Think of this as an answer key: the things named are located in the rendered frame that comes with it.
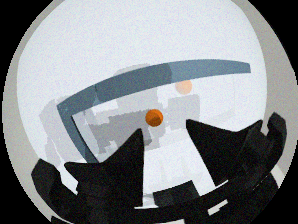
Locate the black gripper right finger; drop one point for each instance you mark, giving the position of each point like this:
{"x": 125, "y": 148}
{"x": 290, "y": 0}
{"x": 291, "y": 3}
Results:
{"x": 218, "y": 147}

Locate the clear low corner walls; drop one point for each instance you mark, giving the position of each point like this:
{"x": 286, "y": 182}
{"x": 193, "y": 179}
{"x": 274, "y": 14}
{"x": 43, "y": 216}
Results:
{"x": 91, "y": 133}

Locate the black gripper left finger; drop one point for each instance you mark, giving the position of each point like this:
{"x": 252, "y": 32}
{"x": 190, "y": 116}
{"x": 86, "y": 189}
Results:
{"x": 123, "y": 171}

